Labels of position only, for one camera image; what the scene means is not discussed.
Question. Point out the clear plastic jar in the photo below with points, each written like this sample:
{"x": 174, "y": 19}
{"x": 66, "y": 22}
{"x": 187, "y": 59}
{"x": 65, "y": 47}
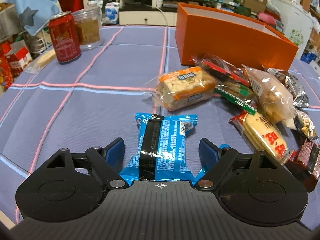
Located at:
{"x": 88, "y": 27}

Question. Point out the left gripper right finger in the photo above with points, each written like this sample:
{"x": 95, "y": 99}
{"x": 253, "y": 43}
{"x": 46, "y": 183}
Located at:
{"x": 216, "y": 164}

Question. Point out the red white rice cake packet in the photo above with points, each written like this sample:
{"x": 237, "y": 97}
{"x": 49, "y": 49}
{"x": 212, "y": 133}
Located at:
{"x": 261, "y": 134}

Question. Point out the blue plaid tablecloth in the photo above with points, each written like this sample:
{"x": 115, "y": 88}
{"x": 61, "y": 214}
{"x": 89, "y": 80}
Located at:
{"x": 86, "y": 103}

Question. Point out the white chest freezer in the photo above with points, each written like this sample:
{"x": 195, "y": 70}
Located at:
{"x": 298, "y": 24}

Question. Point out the brown cardboard box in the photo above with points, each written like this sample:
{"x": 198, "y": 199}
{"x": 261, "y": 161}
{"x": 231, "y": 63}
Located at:
{"x": 255, "y": 5}

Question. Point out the red clear snack packet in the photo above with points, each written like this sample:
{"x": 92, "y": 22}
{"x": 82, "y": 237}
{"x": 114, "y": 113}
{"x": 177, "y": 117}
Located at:
{"x": 221, "y": 69}

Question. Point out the dark red snack packet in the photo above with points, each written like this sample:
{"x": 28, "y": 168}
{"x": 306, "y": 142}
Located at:
{"x": 304, "y": 165}

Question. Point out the orange rice cracker packet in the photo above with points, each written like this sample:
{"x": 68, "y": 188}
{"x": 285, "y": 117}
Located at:
{"x": 182, "y": 88}

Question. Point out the white tv cabinet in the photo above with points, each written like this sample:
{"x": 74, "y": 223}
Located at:
{"x": 147, "y": 18}

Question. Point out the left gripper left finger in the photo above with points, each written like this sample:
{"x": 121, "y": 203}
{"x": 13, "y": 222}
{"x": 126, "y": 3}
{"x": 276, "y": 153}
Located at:
{"x": 107, "y": 162}

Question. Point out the orange cardboard box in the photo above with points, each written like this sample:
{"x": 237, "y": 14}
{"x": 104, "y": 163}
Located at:
{"x": 232, "y": 37}

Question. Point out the green cookie packet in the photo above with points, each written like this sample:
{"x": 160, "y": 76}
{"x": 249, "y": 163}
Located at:
{"x": 239, "y": 95}

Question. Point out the clear bread bag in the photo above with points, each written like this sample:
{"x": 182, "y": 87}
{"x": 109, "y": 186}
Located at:
{"x": 274, "y": 99}

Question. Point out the silver foil snack bag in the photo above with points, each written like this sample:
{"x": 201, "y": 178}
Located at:
{"x": 293, "y": 85}

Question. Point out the blue shark plush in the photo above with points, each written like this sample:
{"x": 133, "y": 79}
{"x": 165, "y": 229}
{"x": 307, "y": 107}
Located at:
{"x": 34, "y": 15}

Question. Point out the blue snack packet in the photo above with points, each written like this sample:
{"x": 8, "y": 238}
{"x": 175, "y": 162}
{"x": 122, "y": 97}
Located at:
{"x": 161, "y": 149}

